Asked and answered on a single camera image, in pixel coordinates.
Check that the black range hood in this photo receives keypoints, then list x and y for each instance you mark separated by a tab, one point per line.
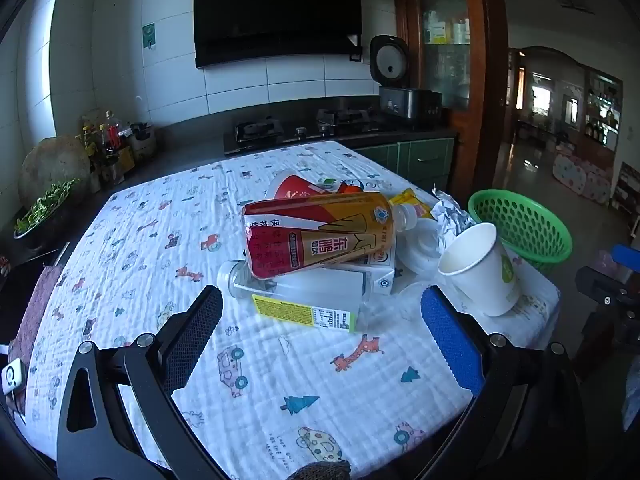
275	10

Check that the green plastic basket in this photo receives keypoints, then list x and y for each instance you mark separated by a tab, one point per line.
525	220

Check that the polka dot play tent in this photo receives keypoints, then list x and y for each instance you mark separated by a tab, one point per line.
582	177

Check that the yellow condiment bottle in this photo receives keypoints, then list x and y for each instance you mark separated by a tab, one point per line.
89	142

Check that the silver rice cooker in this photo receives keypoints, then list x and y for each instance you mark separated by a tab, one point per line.
400	105

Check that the red printed paper cup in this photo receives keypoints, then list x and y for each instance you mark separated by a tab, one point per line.
295	190

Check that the white carton box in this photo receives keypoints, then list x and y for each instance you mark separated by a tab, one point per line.
380	280

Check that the red cap condiment bottle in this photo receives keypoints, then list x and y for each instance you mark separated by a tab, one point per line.
112	132

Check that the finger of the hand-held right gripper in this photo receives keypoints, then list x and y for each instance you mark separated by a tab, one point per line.
602	287
627	256

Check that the green kitchen cabinet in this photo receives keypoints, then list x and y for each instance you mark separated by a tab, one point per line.
425	157

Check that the white paper cup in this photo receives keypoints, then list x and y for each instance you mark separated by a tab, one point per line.
480	280

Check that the printed cartoon tablecloth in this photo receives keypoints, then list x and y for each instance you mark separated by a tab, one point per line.
150	240

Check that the green wall hook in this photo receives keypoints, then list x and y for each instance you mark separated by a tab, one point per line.
149	35

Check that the yellow plastic wrapper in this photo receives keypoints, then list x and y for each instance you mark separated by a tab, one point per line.
412	200

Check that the white green drink carton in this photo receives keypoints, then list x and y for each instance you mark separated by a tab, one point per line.
352	185

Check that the white plastic lid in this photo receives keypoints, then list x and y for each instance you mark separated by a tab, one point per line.
420	245

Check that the wooden glass door cabinet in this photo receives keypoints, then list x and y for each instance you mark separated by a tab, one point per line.
480	60

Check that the bowl of green vegetables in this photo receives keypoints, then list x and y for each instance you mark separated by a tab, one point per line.
40	207

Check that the orange drink bottle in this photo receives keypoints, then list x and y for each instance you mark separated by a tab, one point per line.
320	235

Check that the small white device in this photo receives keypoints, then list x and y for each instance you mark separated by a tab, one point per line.
11	376

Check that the black gas stove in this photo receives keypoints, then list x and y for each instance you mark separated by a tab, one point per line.
260	132

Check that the purple cloth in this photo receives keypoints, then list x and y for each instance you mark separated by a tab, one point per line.
35	310

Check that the round wooden cutting board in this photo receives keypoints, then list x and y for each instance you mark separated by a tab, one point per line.
50	165

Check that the clear bottle with yellow label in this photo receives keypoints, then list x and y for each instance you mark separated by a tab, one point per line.
280	310

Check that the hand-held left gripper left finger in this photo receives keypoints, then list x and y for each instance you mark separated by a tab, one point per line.
195	340

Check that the silver foil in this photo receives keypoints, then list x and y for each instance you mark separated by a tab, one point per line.
450	220

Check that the wooden display cabinet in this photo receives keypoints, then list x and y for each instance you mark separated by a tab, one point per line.
602	110

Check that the white utensil canister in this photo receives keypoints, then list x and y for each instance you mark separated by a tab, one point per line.
142	142

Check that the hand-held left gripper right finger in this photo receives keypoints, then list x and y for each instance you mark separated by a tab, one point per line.
450	340

